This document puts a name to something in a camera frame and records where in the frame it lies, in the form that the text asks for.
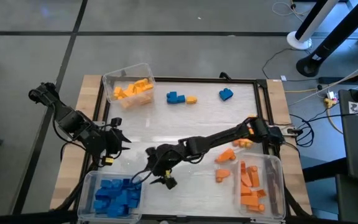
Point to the blue plastic building block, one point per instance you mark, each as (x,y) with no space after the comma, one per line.
(134,195)
(128,182)
(132,203)
(137,186)
(172,97)
(100,204)
(106,183)
(117,211)
(121,197)
(118,183)
(102,193)
(181,99)
(225,94)

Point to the white pole stand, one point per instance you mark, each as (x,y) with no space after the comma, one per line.
(298,40)

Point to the yellow power plug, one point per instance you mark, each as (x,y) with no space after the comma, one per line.
(329,101)

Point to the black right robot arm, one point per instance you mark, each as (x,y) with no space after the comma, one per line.
(222,137)

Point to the orange plastic building block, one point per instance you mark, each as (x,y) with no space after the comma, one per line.
(250,200)
(222,174)
(236,143)
(225,155)
(246,180)
(256,208)
(261,193)
(243,166)
(253,175)

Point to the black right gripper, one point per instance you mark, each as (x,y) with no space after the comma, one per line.
(163,158)

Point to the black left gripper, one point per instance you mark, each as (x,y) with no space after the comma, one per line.
(112,141)

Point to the black pole stand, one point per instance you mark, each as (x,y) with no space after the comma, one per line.
(309,67)

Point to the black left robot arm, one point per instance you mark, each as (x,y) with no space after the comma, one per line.
(70,123)

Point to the black frame bracket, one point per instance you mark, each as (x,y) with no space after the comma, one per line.
(225,75)

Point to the clear plastic bin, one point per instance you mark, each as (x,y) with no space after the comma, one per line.
(85,199)
(272,186)
(110,76)

